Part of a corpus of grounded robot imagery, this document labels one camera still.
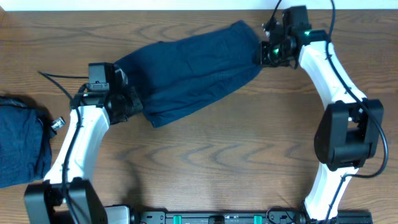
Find dark blue shorts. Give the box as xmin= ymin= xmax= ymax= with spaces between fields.
xmin=115 ymin=21 xmax=262 ymax=128

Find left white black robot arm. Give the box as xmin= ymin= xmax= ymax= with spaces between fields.
xmin=24 ymin=62 xmax=142 ymax=223

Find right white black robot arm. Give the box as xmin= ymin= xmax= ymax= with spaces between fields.
xmin=259 ymin=19 xmax=388 ymax=223

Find silver garment tag clip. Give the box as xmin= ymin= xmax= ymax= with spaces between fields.
xmin=51 ymin=116 xmax=66 ymax=131

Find folded dark blue garment pile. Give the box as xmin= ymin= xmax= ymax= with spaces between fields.
xmin=1 ymin=96 xmax=55 ymax=188

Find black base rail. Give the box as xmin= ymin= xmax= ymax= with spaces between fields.
xmin=129 ymin=210 xmax=373 ymax=224

